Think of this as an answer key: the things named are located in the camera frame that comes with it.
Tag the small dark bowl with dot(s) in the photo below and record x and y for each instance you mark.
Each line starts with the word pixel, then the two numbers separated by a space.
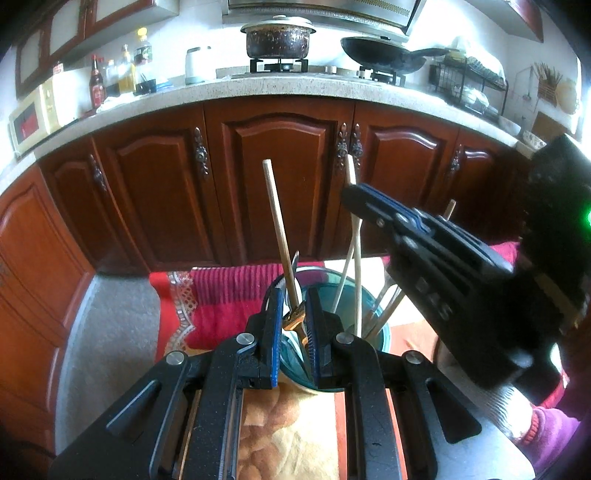
pixel 146 86

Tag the wooden kitchen base cabinets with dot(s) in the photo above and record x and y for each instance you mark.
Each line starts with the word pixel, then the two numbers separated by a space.
pixel 277 184

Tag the dark sauce bottle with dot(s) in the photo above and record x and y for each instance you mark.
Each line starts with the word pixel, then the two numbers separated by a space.
pixel 97 87

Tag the person's right forearm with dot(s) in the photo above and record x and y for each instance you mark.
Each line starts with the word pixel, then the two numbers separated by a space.
pixel 545 429

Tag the yellow capped bottle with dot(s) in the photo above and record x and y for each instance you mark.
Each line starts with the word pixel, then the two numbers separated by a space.
pixel 143 50

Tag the wall chopstick basket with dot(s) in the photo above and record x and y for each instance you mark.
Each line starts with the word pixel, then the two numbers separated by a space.
pixel 548 87

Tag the round bamboo mat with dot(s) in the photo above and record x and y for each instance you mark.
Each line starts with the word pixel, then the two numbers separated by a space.
pixel 568 97

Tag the wooden wall cabinet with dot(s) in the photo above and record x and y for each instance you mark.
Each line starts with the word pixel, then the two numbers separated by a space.
pixel 524 18
pixel 69 32

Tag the black dish rack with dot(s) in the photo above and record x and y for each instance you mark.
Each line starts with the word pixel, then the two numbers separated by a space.
pixel 471 87

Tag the black wok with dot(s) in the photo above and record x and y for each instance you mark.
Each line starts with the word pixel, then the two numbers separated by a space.
pixel 383 57

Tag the gas stove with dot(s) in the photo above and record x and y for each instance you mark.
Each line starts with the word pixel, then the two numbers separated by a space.
pixel 277 65

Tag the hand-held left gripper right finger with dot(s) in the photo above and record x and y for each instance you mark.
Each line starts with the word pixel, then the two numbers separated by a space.
pixel 314 332

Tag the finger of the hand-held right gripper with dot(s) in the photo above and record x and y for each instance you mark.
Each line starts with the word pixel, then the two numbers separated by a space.
pixel 438 224
pixel 397 230

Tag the clear glass bottle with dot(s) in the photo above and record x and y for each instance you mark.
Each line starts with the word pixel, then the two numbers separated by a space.
pixel 112 81

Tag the patterned bowl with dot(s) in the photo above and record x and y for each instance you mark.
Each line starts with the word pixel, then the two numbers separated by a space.
pixel 534 141

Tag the floral utensil holder blue rim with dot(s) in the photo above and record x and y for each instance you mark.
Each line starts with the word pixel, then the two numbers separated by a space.
pixel 378 341

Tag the red printed blanket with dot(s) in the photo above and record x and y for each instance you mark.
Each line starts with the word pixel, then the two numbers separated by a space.
pixel 217 295

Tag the black cooking pot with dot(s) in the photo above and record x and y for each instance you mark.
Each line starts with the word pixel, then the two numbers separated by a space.
pixel 277 41

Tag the cream microwave oven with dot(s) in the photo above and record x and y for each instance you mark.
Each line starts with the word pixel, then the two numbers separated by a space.
pixel 32 120

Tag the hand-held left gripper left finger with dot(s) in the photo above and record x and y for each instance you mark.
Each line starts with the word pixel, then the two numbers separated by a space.
pixel 276 332

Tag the white bowl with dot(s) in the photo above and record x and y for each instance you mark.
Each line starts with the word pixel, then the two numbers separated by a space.
pixel 509 125

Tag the white kettle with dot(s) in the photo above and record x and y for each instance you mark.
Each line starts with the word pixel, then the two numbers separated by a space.
pixel 198 67

